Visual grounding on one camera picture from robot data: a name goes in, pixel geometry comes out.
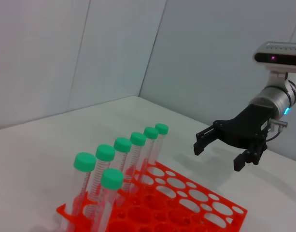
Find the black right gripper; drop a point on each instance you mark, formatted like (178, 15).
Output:
(246, 128)

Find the green capped clear test tube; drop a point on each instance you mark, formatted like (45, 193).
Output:
(105, 153)
(151, 133)
(138, 139)
(161, 128)
(112, 179)
(84, 162)
(122, 144)

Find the red plastic test tube rack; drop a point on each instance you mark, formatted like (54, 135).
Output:
(186, 212)

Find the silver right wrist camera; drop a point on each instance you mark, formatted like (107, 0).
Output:
(278, 56)

